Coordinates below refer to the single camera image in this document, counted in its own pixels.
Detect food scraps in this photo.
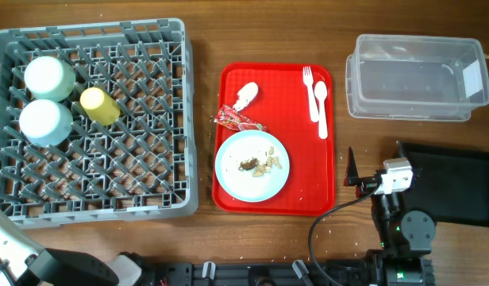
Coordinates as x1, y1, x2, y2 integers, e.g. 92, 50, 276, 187
238, 146, 283, 177

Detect white plastic spoon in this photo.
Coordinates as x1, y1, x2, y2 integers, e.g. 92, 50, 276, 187
314, 81, 328, 139

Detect light blue plate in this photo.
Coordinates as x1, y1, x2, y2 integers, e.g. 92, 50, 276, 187
214, 130, 290, 203

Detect white plastic fork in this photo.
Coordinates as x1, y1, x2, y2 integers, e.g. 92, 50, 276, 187
302, 66, 318, 122

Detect white napkin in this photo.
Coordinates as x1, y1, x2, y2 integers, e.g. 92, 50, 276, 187
233, 82, 259, 111

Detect red snack wrapper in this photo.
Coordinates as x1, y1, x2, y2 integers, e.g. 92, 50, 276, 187
214, 105, 266, 131

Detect yellow plastic cup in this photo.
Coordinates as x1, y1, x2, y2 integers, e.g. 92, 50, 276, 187
80, 87, 121, 126

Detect light blue bowl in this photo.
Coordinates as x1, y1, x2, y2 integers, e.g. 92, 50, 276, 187
19, 99, 73, 148

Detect mint green bowl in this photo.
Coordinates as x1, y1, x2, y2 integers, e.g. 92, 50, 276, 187
24, 56, 76, 102

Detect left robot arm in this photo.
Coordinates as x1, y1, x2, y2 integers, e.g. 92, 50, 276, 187
0, 210, 363, 285

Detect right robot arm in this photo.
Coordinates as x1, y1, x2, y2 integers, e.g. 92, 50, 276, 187
344, 149, 436, 286

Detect grey dishwasher rack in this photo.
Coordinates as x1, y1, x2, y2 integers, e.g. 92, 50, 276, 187
0, 18, 198, 229

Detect black tray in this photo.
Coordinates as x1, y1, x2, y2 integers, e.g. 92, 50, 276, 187
402, 142, 489, 227

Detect clear plastic bin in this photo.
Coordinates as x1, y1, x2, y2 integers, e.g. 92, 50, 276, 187
345, 34, 489, 122

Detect red plastic tray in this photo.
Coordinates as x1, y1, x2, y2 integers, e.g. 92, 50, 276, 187
212, 62, 336, 216

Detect black cable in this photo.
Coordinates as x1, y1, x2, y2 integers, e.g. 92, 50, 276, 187
307, 184, 384, 286

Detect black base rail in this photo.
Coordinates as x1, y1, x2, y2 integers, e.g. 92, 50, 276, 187
148, 260, 434, 286

